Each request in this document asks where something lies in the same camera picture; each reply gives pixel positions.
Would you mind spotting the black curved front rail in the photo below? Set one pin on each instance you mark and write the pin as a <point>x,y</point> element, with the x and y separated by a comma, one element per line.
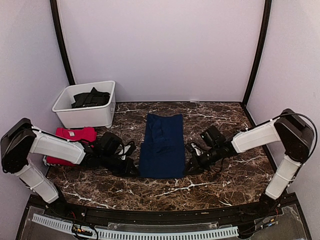
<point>243,216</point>

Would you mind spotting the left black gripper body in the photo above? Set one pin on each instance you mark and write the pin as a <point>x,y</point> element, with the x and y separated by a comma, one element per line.
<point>119,169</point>

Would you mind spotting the left black frame post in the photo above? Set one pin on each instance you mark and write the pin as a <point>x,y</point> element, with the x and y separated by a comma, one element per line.
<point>61,41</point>

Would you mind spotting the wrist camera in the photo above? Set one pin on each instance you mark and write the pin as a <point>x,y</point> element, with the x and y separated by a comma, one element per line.
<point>194,149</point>
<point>127,150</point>

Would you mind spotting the black clothes in bin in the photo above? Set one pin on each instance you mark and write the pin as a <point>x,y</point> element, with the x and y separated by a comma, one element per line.
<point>94,98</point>

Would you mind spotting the navy blue t-shirt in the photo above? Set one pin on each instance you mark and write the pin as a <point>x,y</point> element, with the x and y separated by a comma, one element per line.
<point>162,153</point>

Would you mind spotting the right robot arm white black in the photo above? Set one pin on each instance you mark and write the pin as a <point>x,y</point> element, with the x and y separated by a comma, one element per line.
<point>295,132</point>

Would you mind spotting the folded red t-shirt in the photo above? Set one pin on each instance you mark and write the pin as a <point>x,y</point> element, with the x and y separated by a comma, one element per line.
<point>84,134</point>

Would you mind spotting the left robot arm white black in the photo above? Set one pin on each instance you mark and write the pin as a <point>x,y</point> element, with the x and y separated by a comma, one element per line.
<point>25,139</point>

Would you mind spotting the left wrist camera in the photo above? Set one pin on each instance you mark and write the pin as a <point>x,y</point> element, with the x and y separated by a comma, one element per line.
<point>127,150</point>

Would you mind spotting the white slotted cable duct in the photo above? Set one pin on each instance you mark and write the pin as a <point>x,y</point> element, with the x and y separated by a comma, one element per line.
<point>101,233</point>

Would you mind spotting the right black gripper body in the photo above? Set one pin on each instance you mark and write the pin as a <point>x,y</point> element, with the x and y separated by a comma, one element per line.
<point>200,164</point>

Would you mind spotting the white plastic bin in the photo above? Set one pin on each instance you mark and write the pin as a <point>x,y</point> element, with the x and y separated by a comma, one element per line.
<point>94,116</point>

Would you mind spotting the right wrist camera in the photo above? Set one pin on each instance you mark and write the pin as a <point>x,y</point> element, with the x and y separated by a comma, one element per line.
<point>194,149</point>

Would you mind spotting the right black frame post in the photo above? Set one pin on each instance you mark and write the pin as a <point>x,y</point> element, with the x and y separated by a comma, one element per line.
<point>258,52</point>

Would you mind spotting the black frame post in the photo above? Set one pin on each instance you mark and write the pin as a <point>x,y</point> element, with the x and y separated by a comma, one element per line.
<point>258,52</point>
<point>61,41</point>

